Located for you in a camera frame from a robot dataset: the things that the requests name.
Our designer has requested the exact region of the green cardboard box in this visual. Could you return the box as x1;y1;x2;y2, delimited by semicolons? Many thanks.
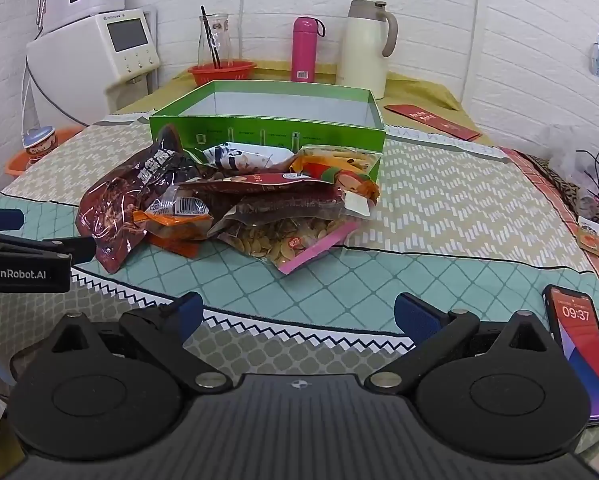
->
149;79;386;183

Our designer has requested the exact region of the white water dispenser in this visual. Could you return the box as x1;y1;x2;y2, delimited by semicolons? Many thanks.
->
26;7;161;128

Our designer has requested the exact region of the red snack packet white label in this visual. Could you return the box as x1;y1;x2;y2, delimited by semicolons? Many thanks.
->
176;170;341;202

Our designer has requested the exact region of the black smartphone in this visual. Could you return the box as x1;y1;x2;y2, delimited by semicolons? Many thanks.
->
543;284;599;428

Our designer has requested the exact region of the black white snack packet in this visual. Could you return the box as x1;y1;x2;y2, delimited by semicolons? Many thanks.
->
202;142;296;171

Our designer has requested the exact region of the red plastic basket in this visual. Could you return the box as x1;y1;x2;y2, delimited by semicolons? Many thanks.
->
188;60;257;87

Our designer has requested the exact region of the orange plastic basin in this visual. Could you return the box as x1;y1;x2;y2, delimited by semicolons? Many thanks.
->
6;126;83;177

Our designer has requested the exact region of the plaid cloth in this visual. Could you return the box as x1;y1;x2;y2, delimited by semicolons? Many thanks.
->
499;147;599;311

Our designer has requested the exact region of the yellow cloth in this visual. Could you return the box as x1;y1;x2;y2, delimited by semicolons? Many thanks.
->
112;60;495;148

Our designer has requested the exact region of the dark red snack packet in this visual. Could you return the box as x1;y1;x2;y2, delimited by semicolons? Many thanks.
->
75;125;202;275

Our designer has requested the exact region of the cup with blue lid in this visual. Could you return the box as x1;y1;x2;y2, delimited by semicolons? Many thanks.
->
23;126;58;163

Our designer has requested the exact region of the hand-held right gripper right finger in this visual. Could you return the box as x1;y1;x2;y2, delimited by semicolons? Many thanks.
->
367;291;553;395

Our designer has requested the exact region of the patterned tablecloth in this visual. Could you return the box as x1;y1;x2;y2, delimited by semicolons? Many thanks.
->
0;110;599;466

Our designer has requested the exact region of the clear plastic bag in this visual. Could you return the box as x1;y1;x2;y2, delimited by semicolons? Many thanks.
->
532;124;599;186

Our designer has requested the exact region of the yellow orange snack packet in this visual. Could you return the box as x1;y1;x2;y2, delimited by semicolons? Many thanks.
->
292;145;383;218

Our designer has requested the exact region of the black straw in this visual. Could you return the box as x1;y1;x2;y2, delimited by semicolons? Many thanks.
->
200;6;223;69

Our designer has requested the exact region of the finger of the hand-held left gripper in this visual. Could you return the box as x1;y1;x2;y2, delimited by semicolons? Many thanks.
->
0;230;98;265
0;207;25;231

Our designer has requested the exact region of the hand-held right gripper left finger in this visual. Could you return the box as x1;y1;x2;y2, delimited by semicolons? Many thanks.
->
49;291;234;394

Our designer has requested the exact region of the pink thermos bottle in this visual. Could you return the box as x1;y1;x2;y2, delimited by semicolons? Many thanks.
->
292;16;327;82

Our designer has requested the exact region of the small orange snack packet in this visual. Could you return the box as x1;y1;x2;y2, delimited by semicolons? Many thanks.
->
577;217;599;254

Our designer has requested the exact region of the glass carafe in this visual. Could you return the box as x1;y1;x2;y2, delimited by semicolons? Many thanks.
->
198;14;230;69

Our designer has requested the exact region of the red envelope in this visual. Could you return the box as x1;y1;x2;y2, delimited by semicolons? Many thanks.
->
383;103;483;142

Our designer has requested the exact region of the cream thermos jug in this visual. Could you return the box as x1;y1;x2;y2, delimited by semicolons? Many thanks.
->
335;0;399;101

